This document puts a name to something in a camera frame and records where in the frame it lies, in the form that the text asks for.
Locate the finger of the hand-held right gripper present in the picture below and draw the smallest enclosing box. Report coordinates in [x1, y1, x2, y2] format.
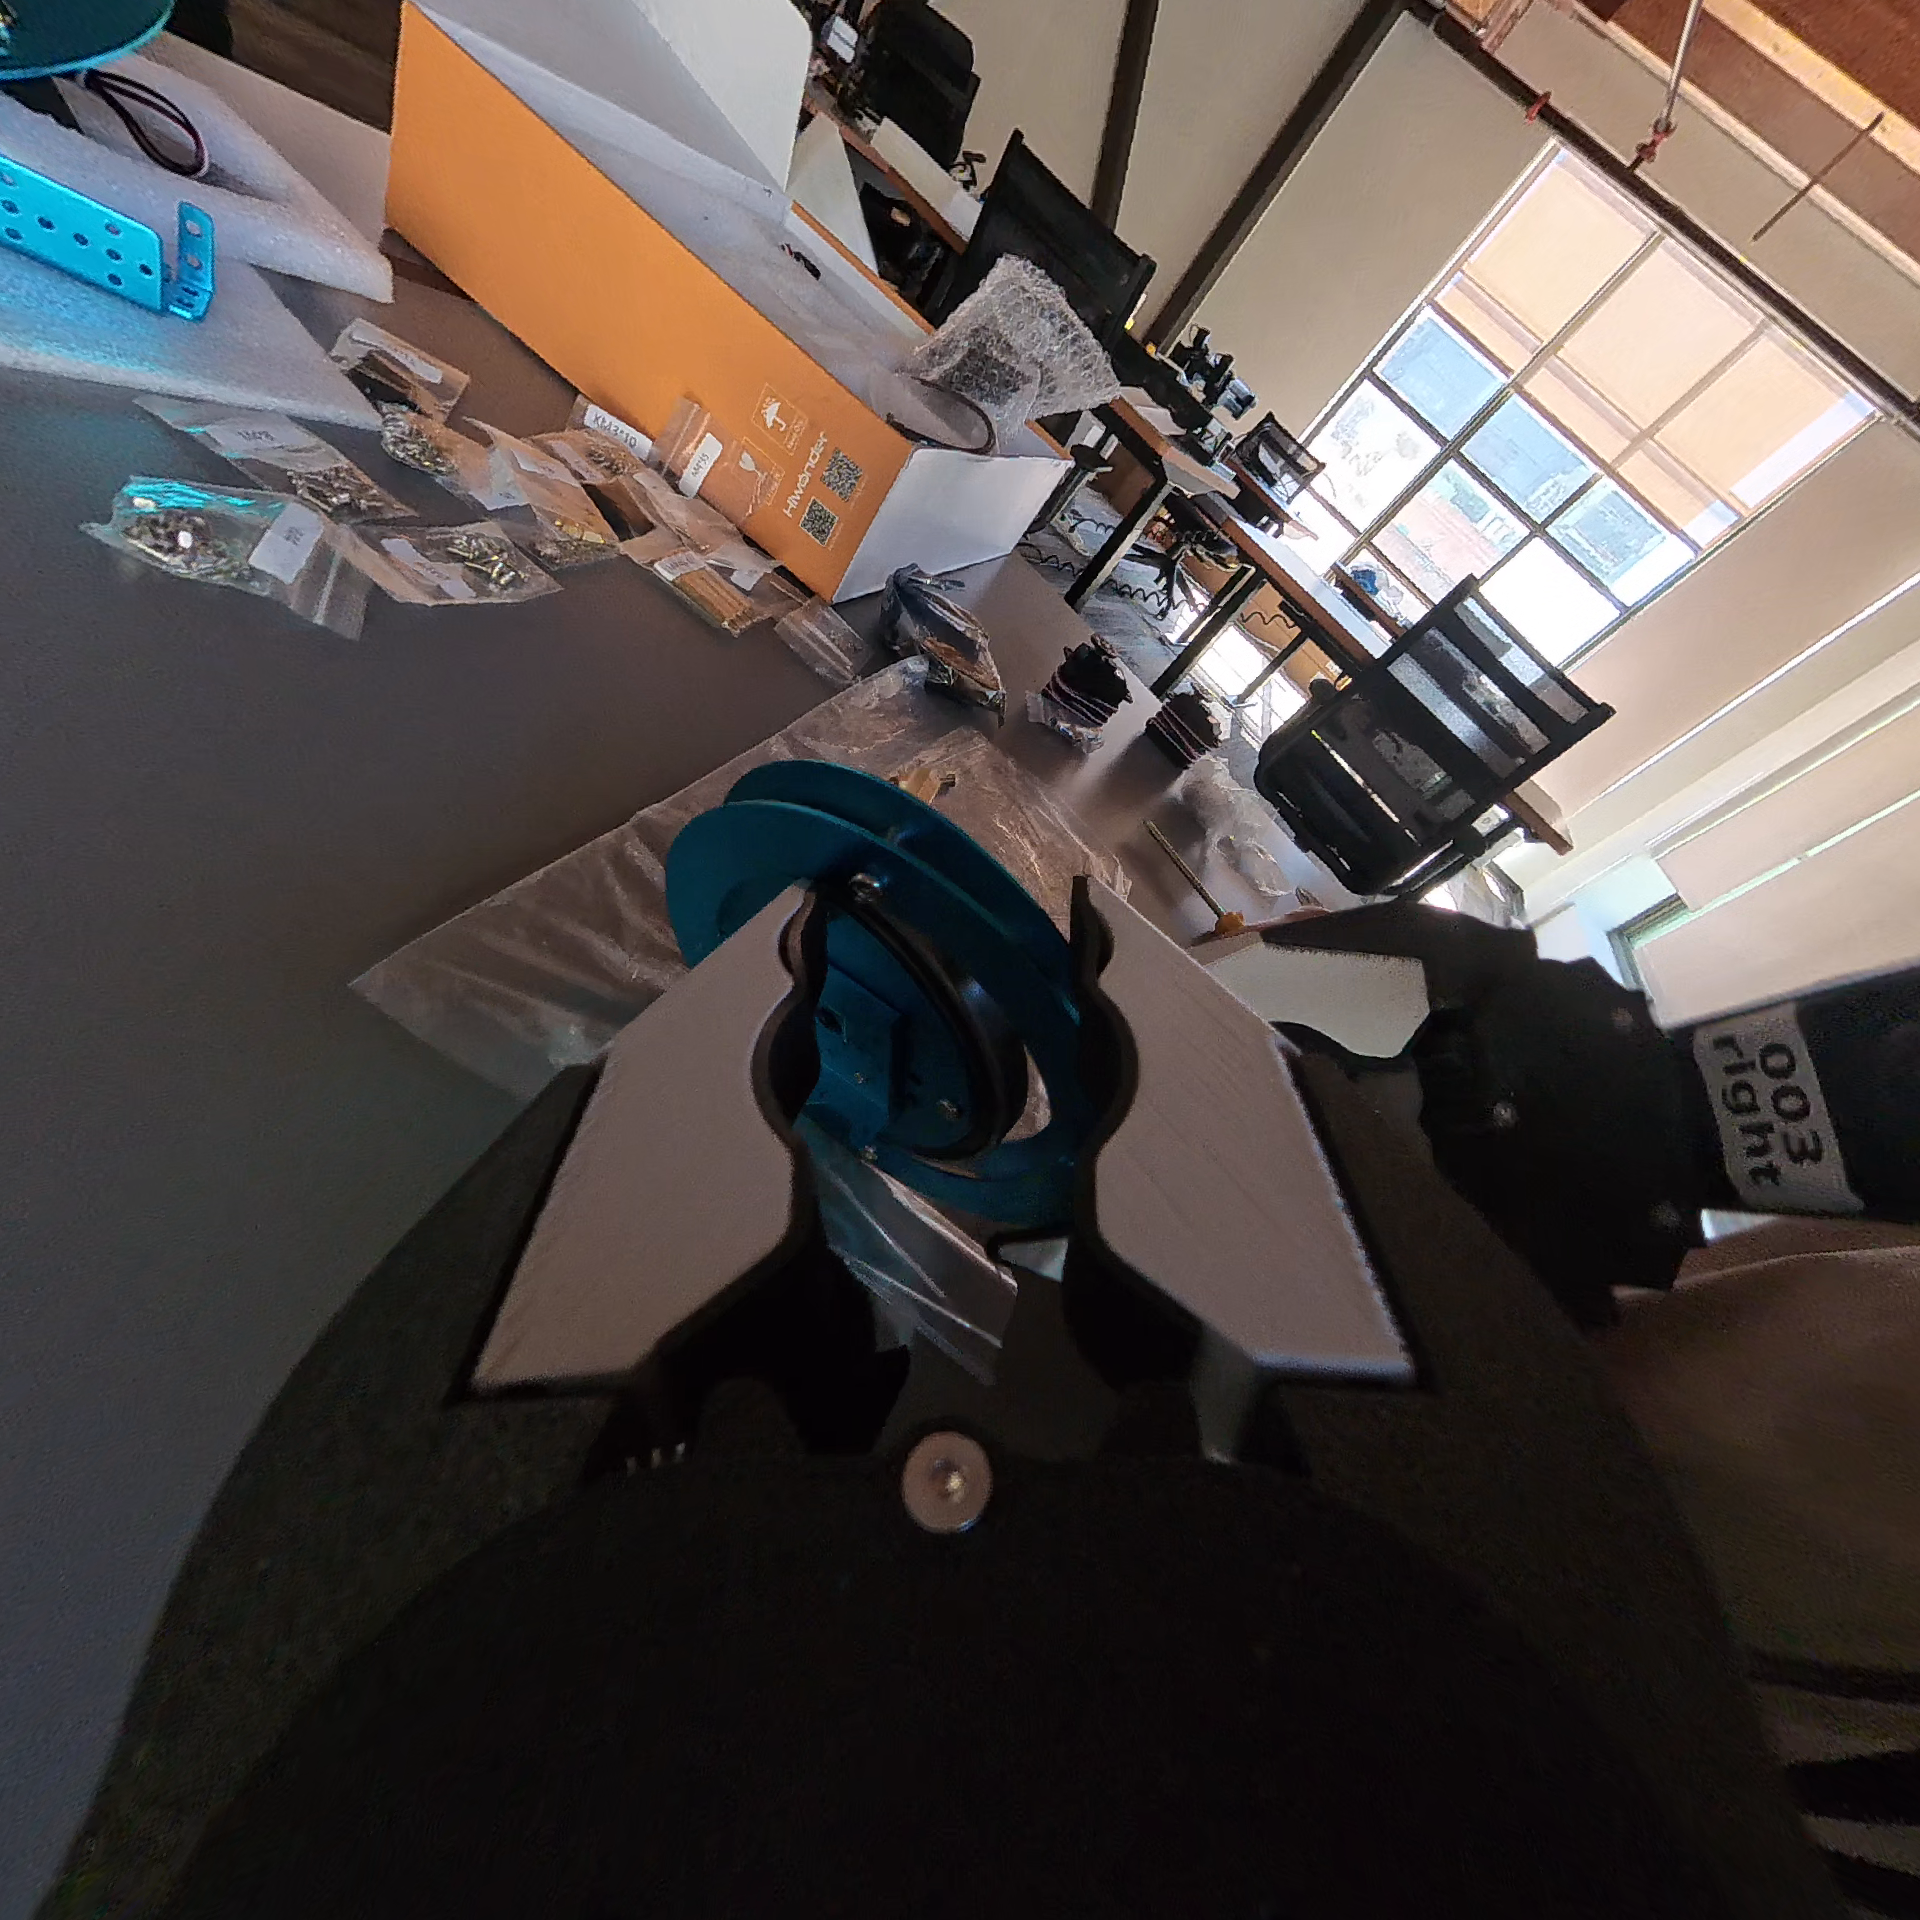
[1204, 928, 1436, 1056]

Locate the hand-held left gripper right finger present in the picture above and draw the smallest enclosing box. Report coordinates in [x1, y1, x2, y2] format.
[1068, 879, 1422, 1466]

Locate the person's right forearm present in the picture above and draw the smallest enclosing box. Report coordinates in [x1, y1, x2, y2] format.
[1590, 1212, 1920, 1659]

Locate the crumpled clear plastic wrap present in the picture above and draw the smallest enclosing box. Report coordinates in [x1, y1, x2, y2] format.
[1191, 767, 1296, 897]

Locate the long wooden office desk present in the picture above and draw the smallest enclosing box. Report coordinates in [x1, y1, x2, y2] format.
[808, 106, 1577, 858]

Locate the bubble wrapped part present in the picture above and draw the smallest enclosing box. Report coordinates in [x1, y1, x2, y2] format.
[906, 257, 1120, 432]

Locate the person's striped shirt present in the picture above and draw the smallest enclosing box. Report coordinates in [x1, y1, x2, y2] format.
[1738, 1641, 1920, 1895]

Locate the silvery parts bag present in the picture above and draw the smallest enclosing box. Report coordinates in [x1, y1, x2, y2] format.
[878, 567, 1010, 725]

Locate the clear plastic bag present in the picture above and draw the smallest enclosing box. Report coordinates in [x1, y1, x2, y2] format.
[352, 660, 1145, 1384]

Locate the blue metal bracket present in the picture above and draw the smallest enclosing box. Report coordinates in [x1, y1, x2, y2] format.
[0, 153, 216, 322]

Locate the teal perforated bracket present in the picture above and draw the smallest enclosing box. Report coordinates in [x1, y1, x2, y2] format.
[794, 971, 920, 1146]

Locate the large grid window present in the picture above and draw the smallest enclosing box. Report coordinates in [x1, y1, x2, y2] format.
[1302, 143, 1886, 673]

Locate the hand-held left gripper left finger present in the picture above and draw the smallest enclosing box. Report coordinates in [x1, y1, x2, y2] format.
[464, 885, 902, 1456]

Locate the row of small hardware bags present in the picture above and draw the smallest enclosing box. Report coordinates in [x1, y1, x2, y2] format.
[82, 317, 876, 696]

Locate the blue round turntable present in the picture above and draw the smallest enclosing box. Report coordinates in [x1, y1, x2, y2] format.
[663, 756, 1105, 1248]

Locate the orange box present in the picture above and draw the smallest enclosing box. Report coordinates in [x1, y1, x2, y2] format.
[386, 0, 1076, 607]

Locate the red and black wire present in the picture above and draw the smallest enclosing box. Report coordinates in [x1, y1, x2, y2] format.
[87, 66, 215, 186]

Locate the black mesh office chair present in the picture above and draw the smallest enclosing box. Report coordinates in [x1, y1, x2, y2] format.
[1255, 576, 1615, 906]
[930, 130, 1158, 396]

